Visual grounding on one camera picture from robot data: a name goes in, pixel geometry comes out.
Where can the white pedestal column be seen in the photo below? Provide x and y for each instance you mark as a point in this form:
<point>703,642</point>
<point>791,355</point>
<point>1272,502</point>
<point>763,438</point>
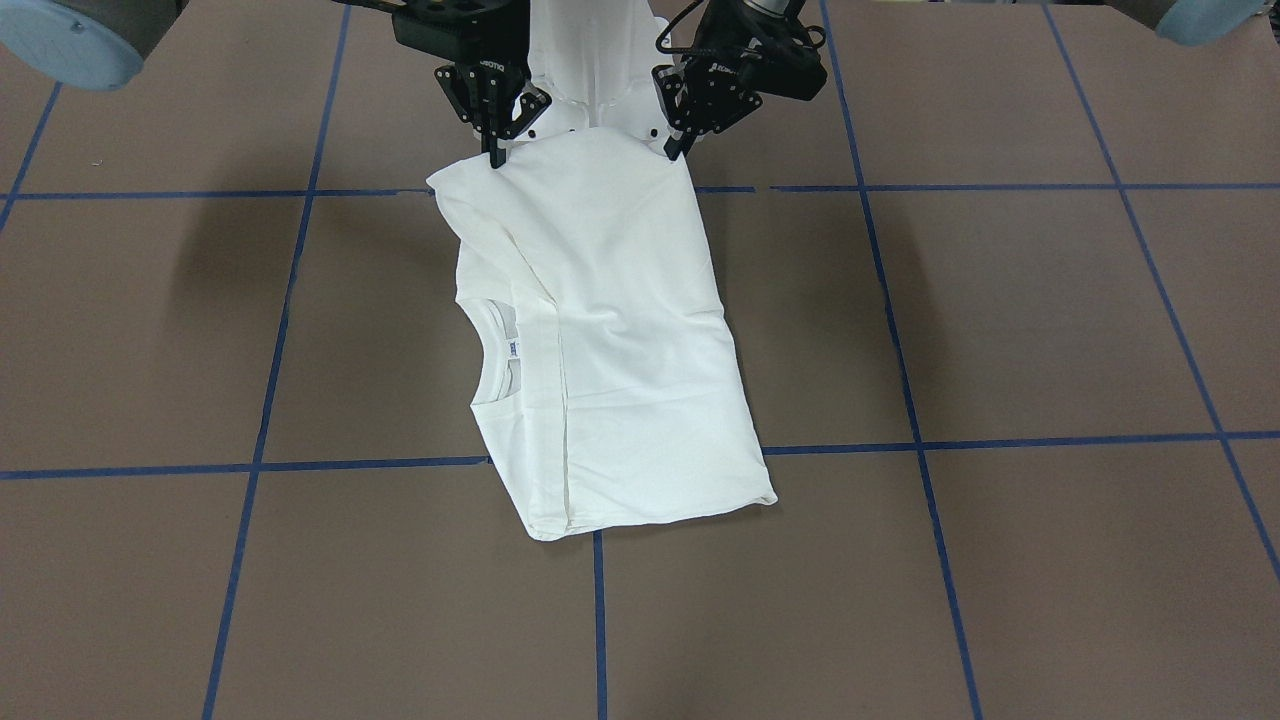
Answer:
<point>594,53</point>

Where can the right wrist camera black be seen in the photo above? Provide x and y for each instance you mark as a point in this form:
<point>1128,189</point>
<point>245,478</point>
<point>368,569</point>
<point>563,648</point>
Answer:
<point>465,31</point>

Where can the white pedestal base plate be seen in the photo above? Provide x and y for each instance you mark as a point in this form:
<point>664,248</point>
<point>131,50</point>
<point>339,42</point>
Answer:
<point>636,115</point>

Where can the white printed long-sleeve shirt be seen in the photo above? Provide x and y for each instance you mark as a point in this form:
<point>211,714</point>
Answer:
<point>610,392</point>

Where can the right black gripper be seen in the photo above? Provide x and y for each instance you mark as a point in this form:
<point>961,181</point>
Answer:
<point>487,88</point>

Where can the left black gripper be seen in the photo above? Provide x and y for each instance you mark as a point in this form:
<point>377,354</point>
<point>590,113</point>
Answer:
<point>722,82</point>

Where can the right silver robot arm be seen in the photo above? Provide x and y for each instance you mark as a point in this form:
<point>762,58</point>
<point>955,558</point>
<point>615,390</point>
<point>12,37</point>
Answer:
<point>103,45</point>

